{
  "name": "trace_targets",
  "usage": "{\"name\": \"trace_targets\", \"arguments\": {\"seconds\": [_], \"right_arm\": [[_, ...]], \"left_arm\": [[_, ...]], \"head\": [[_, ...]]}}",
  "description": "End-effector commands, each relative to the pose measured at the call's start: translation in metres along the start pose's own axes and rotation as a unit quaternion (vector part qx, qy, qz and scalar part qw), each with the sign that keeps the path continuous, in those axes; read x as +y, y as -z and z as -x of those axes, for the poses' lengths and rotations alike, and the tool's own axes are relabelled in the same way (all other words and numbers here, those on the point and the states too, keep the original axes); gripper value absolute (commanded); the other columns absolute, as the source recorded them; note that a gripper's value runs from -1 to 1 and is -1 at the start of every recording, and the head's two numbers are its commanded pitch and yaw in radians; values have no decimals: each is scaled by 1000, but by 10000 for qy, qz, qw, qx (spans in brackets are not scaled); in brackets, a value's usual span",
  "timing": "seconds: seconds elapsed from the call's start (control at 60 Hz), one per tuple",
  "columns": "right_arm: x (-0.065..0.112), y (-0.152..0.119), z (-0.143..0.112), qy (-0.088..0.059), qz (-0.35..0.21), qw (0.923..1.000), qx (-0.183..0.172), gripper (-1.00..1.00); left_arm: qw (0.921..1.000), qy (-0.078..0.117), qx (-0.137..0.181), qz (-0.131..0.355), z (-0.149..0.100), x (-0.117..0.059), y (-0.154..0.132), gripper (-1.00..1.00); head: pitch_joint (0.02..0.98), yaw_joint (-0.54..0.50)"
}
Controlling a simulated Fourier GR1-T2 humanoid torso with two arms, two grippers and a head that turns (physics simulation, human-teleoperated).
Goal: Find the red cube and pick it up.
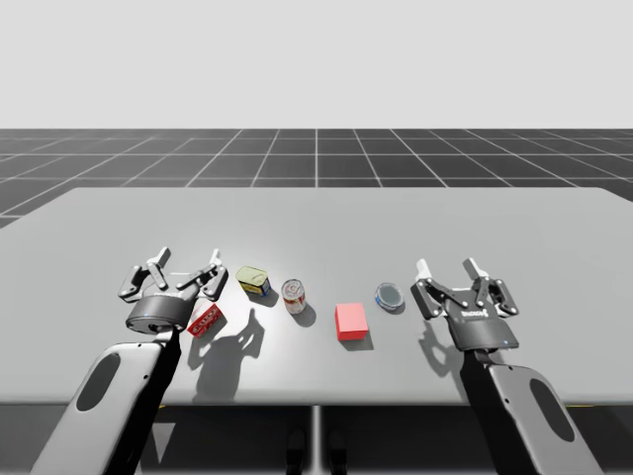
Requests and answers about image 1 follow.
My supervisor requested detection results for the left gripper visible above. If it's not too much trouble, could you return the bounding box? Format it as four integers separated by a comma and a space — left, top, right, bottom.
117, 246, 229, 336

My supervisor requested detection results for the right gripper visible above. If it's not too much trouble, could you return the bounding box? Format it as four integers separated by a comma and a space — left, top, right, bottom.
410, 257, 520, 353

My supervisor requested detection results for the pink cube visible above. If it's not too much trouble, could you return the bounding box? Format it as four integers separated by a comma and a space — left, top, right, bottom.
334, 303, 370, 342

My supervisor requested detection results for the red and white carton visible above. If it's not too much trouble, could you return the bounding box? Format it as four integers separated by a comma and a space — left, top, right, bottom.
186, 302, 224, 338

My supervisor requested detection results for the blue flat can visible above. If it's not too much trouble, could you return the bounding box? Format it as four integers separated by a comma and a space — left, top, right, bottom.
375, 282, 405, 312

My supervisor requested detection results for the green and blue rectangular can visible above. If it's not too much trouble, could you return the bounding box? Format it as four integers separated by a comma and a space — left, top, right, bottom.
234, 264, 272, 298

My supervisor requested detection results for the red and white can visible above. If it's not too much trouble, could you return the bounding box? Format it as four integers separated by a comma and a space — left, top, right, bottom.
281, 278, 307, 316

